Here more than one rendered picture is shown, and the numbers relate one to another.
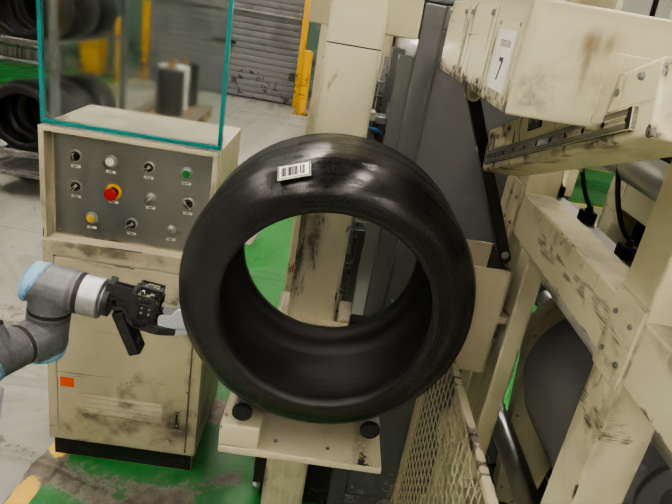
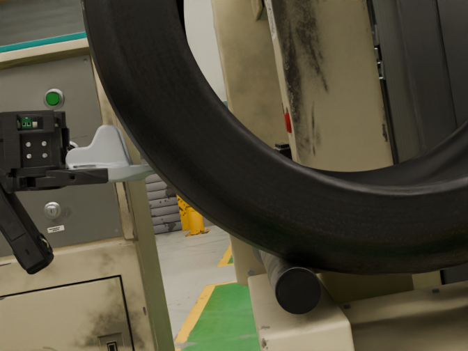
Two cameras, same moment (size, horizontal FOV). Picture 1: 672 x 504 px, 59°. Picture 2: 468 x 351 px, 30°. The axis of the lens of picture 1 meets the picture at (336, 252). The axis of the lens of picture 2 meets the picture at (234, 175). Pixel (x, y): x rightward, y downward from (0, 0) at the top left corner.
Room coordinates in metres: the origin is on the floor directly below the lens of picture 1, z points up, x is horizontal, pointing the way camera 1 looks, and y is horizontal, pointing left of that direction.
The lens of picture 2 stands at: (0.20, 0.16, 1.06)
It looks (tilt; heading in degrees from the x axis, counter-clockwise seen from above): 3 degrees down; 2
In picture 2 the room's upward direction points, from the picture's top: 10 degrees counter-clockwise
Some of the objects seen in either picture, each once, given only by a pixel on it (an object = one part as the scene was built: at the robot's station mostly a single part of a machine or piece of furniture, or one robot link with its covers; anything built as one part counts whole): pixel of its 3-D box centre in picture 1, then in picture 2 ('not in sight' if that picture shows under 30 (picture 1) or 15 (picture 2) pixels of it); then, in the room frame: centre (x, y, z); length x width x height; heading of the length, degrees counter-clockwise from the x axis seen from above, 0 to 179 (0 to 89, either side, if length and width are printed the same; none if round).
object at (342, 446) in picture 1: (305, 408); (416, 329); (1.22, 0.01, 0.80); 0.37 x 0.36 x 0.02; 92
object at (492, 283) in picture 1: (462, 302); not in sight; (1.46, -0.36, 1.05); 0.20 x 0.15 x 0.30; 2
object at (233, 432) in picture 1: (251, 388); (293, 318); (1.21, 0.15, 0.84); 0.36 x 0.09 x 0.06; 2
